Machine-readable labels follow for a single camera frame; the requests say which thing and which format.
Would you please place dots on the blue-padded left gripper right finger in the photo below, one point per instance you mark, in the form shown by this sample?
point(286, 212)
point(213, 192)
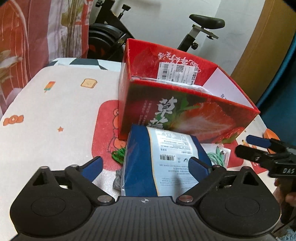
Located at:
point(208, 178)

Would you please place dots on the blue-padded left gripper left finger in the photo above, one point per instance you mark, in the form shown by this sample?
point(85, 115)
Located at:
point(81, 178)

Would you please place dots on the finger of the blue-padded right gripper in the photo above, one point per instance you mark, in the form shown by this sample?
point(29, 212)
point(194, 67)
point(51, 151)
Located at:
point(254, 155)
point(268, 143)

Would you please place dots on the blue white plastic package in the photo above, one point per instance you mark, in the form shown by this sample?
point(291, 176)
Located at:
point(156, 162)

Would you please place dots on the person's right hand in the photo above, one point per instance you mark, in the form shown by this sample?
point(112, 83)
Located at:
point(285, 193)

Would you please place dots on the wooden door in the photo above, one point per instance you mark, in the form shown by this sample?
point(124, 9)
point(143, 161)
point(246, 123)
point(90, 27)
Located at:
point(266, 49)

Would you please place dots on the red strawberry cardboard box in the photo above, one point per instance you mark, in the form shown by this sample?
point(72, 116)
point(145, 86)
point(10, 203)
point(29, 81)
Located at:
point(165, 88)

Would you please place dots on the black exercise bike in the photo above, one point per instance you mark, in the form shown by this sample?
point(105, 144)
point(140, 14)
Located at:
point(171, 23)

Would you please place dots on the red white curtain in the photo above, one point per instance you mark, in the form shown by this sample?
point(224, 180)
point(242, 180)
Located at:
point(33, 34)

